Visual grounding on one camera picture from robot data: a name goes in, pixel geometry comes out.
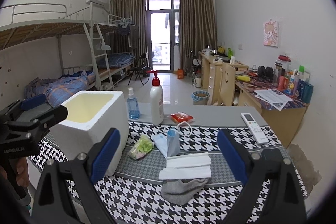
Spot person's left hand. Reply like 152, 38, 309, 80
10, 157, 30, 187

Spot blue plaid blanket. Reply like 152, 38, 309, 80
23, 71, 95, 107

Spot white remote control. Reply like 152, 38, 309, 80
241, 113, 268, 145

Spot houndstooth table cloth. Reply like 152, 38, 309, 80
28, 120, 310, 224

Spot white foam box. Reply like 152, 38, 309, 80
50, 91, 129, 176

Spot wooden desk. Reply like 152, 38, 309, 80
199, 53, 308, 148

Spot white folded tissue paper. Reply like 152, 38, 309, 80
158, 152, 212, 181

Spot green floral tissue pack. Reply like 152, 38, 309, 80
128, 135, 154, 160

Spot printed paper sheet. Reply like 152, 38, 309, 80
255, 89, 293, 111

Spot grey sock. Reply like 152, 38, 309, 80
161, 178, 209, 205

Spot metal bunk bed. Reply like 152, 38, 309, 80
1, 2, 130, 90

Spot light blue face mask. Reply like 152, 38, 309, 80
152, 133, 167, 158

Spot blue spray bottle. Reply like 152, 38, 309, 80
127, 88, 141, 119

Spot blue shampoo bottle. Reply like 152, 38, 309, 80
299, 80, 314, 104

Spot folded blue face mask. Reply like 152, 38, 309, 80
166, 121, 193, 157

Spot black headphones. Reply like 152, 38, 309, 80
257, 66, 273, 79

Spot red snack packet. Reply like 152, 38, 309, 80
170, 112, 194, 124

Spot blue trash bin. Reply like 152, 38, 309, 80
191, 90, 210, 105

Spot white pump lotion bottle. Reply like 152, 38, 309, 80
147, 70, 163, 126

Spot black folding chair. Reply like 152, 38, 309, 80
128, 52, 149, 85

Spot brown curtain left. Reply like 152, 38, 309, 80
110, 0, 147, 60

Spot brown curtain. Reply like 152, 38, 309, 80
110, 0, 147, 60
179, 0, 218, 70

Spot orange bag on floor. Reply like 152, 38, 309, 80
177, 69, 185, 80

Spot glass balcony door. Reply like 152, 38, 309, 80
145, 0, 179, 73

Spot brown curtain right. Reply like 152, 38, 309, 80
179, 0, 218, 70

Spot pink cartoon wall picture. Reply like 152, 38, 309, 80
263, 20, 279, 47

